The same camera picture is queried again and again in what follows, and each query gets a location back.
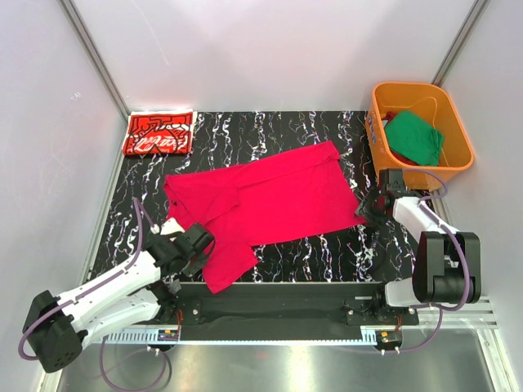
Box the left aluminium corner post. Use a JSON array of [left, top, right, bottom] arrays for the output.
[[57, 0, 130, 121]]

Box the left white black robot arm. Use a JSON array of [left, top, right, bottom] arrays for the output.
[[18, 220, 216, 373]]

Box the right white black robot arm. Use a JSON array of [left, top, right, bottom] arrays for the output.
[[355, 168, 481, 312]]

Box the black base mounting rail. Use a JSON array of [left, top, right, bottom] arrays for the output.
[[164, 283, 419, 343]]

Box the aluminium corner post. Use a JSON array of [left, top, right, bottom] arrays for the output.
[[57, 0, 130, 121], [431, 0, 491, 87]]

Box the green t-shirt in basket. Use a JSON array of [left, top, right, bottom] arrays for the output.
[[384, 110, 445, 167]]

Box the orange plastic basket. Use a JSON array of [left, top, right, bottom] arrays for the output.
[[365, 82, 474, 191]]

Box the folded red patterned t-shirt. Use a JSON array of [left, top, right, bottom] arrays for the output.
[[122, 109, 198, 156]]

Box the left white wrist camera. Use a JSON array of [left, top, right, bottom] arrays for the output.
[[150, 218, 185, 236]]

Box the crimson red polo shirt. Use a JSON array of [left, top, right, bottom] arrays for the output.
[[164, 141, 365, 294]]

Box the right aluminium corner post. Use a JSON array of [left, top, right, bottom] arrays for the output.
[[431, 0, 491, 87]]

